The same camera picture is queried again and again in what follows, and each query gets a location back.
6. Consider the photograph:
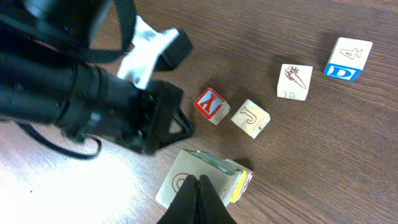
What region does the blue letter wooden block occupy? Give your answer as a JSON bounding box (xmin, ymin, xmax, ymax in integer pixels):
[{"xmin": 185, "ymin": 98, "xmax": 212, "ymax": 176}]
[{"xmin": 323, "ymin": 37, "xmax": 373, "ymax": 82}]

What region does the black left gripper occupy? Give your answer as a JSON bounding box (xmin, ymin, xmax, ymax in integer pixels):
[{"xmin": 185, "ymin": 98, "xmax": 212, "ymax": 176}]
[{"xmin": 55, "ymin": 68, "xmax": 194, "ymax": 154}]

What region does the yellow sided wooden block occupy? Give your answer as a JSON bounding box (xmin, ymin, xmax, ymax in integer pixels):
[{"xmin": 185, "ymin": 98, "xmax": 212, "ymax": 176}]
[{"xmin": 226, "ymin": 159, "xmax": 248, "ymax": 203}]

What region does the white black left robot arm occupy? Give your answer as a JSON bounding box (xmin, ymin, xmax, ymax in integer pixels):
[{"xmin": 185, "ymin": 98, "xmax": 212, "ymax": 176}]
[{"xmin": 1, "ymin": 1, "xmax": 194, "ymax": 159}]

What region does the plain wooden picture block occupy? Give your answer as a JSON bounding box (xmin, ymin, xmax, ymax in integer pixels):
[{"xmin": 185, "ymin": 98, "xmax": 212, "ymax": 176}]
[{"xmin": 277, "ymin": 63, "xmax": 313, "ymax": 101}]

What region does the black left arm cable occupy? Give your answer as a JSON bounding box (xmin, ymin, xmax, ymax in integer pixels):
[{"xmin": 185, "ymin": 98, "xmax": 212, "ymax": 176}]
[{"xmin": 15, "ymin": 121, "xmax": 103, "ymax": 161}]

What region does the yellow bottom wooden block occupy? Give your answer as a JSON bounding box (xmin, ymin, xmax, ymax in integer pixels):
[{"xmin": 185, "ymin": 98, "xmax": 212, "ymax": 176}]
[{"xmin": 231, "ymin": 99, "xmax": 271, "ymax": 139}]

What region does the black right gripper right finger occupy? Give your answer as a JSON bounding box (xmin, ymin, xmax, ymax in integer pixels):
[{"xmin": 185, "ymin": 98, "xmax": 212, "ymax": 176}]
[{"xmin": 197, "ymin": 175, "xmax": 236, "ymax": 224}]

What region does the green Z wooden block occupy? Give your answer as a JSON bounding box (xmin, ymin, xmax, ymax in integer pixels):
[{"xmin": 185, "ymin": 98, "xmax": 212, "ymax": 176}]
[{"xmin": 155, "ymin": 149, "xmax": 241, "ymax": 208}]

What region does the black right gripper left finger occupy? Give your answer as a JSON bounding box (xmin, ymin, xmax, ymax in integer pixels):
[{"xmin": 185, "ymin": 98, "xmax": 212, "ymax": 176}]
[{"xmin": 157, "ymin": 175, "xmax": 198, "ymax": 224}]

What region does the red Y wooden block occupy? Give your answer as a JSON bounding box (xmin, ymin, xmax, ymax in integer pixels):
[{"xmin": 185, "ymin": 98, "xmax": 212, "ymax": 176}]
[{"xmin": 193, "ymin": 87, "xmax": 231, "ymax": 125}]

